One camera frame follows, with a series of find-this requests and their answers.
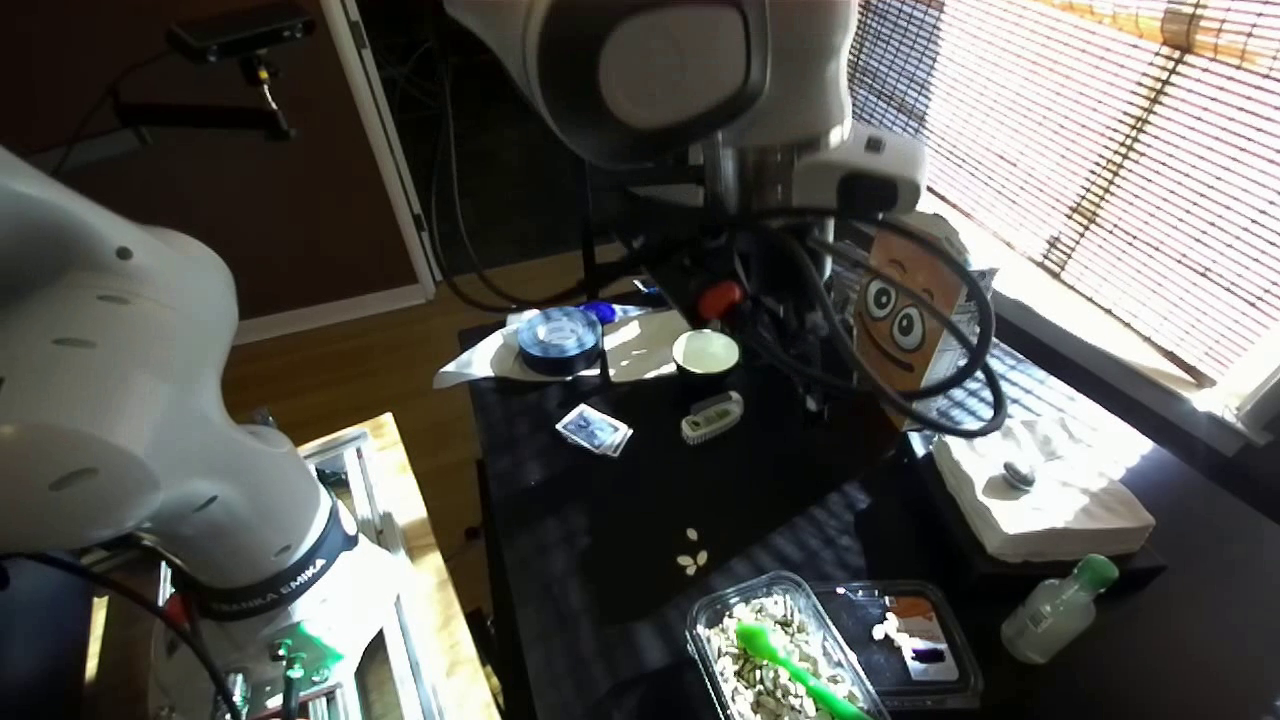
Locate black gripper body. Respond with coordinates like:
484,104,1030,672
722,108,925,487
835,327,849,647
669,209,826,344

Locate clear plastic clamshell lunchbox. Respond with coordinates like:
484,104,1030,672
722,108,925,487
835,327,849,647
678,566,993,720

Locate white round bowl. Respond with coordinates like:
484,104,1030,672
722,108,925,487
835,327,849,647
669,324,742,380

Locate tan paper envelope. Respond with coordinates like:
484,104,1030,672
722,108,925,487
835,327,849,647
599,305,698,387

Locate cardboard box with eyes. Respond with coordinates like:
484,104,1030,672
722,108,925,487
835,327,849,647
845,214,986,400

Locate blue playing card deck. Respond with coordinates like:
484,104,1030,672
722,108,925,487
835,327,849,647
551,400,634,464

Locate beige window blind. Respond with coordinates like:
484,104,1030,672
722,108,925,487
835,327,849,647
849,0,1280,387

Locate green plastic spoon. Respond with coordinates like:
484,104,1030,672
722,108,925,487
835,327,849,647
731,614,873,720

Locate white electronic device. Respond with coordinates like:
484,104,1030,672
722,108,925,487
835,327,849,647
931,411,1160,566

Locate pumpkin seeds pile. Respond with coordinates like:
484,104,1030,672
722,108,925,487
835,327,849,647
698,593,873,720

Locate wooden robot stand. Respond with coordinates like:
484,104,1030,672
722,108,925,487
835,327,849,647
295,406,499,720

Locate clear bottle with green cap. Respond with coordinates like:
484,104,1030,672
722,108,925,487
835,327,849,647
997,549,1124,667

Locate grey duct tape roll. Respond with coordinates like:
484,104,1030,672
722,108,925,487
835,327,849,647
510,305,608,380

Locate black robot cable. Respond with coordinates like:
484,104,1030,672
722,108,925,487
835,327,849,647
736,203,1010,445

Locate aluminium rail frame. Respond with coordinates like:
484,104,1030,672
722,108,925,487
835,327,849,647
299,429,451,720

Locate white window frame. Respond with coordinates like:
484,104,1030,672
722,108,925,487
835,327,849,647
916,185,1280,451

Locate black camera bar on stand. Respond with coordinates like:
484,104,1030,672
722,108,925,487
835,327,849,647
164,6,319,145

